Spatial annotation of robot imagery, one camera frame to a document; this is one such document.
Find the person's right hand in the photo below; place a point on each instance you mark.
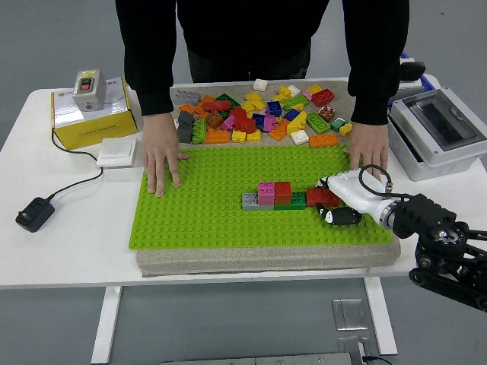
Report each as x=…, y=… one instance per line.
x=161, y=148

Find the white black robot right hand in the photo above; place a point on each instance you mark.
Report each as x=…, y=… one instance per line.
x=354, y=190

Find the person's left hand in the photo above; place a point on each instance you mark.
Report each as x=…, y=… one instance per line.
x=369, y=146

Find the red two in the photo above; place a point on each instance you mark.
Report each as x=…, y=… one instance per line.
x=217, y=106
x=319, y=197
x=282, y=193

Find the green studded baseplate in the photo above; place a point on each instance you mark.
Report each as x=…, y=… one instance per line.
x=209, y=224

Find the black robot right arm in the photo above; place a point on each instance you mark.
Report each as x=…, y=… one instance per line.
x=422, y=213

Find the person's left forearm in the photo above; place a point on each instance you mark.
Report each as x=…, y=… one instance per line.
x=374, y=87

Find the person's right forearm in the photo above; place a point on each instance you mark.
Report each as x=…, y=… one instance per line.
x=156, y=83

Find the green white brick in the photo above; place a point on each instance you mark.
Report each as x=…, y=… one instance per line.
x=337, y=124

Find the dark grey slope brick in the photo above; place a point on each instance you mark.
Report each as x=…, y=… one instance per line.
x=186, y=118

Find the orange two by four brick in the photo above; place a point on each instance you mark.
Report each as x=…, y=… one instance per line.
x=217, y=137
x=323, y=140

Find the orange brick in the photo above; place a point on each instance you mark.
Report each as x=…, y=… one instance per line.
x=208, y=99
x=279, y=131
x=186, y=108

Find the brown brick white studs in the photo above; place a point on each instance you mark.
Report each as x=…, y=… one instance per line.
x=327, y=113

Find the dark green brick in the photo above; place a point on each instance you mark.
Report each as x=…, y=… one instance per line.
x=226, y=97
x=298, y=200

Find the lime green two by four brick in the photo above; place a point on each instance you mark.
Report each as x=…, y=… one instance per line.
x=317, y=122

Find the grey two by four brick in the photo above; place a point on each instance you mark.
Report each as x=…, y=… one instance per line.
x=188, y=98

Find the pink brick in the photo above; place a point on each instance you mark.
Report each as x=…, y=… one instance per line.
x=307, y=95
x=269, y=122
x=228, y=122

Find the yellow curved slope brick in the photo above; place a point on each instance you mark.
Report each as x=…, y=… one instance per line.
x=296, y=124

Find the blue brick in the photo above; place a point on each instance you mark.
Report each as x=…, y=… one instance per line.
x=259, y=119
x=274, y=108
x=292, y=114

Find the large red brick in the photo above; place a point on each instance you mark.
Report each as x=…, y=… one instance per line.
x=245, y=123

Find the pink two by two brick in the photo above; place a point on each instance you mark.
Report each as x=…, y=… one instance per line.
x=266, y=194

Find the yellow cardboard box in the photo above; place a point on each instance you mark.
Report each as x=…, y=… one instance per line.
x=95, y=129

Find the white square tile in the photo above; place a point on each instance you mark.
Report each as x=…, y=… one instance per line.
x=300, y=137
x=260, y=84
x=293, y=90

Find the black plug adapter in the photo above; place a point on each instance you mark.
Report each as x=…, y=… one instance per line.
x=413, y=71

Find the blue plastic bin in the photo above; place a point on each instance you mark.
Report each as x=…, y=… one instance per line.
x=430, y=80

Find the metal floor plate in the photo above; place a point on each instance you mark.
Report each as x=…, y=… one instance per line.
x=352, y=346
x=350, y=313

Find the white table leg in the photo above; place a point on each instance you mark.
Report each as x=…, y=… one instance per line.
x=380, y=315
x=106, y=323

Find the grey-brown foam mat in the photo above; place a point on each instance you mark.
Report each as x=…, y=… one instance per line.
x=228, y=262

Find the black power adapter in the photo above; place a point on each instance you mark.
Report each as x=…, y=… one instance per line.
x=34, y=214

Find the person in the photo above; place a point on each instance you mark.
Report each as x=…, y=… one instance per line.
x=247, y=30

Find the white wall switch panel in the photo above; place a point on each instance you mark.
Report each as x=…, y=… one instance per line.
x=116, y=152

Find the grey electrical enclosure box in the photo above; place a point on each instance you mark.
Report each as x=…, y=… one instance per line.
x=437, y=167

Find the grey push-button switch box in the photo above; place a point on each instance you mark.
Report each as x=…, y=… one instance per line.
x=95, y=95

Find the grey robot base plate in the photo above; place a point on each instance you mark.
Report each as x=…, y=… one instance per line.
x=266, y=360

